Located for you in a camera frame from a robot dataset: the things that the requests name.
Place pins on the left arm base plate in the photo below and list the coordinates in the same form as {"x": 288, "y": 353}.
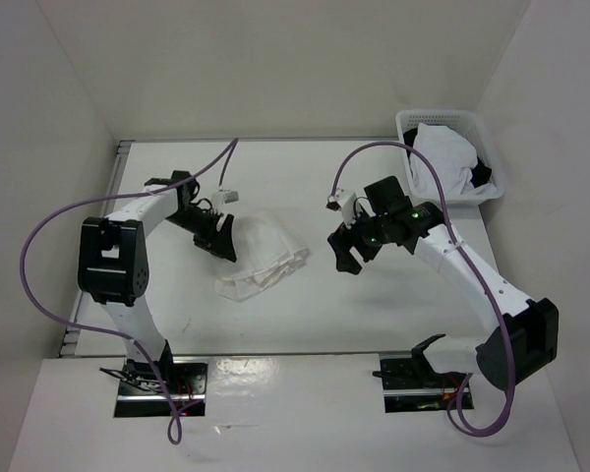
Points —
{"x": 142, "y": 397}

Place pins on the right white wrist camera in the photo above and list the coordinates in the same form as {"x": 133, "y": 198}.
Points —
{"x": 344, "y": 202}

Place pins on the black garment in basket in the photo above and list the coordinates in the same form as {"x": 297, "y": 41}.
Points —
{"x": 483, "y": 173}

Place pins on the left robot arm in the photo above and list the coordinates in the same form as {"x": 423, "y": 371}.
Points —
{"x": 145, "y": 346}

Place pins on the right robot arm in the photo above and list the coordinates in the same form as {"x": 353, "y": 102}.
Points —
{"x": 522, "y": 334}

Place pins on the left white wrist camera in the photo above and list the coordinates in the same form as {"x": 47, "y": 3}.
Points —
{"x": 224, "y": 197}

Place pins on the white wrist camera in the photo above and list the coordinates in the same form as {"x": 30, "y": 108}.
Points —
{"x": 224, "y": 197}
{"x": 344, "y": 202}

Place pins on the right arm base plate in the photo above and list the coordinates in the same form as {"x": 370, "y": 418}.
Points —
{"x": 406, "y": 390}

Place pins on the cream pleated skirt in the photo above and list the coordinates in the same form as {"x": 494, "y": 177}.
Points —
{"x": 267, "y": 249}

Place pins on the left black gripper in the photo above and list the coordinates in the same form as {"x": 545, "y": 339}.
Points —
{"x": 221, "y": 242}

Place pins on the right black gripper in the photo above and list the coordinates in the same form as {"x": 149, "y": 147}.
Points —
{"x": 343, "y": 239}

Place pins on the white plastic basket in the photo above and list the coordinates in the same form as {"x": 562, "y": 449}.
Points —
{"x": 472, "y": 128}

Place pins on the white skirt in basket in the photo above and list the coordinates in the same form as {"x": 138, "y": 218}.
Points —
{"x": 442, "y": 159}

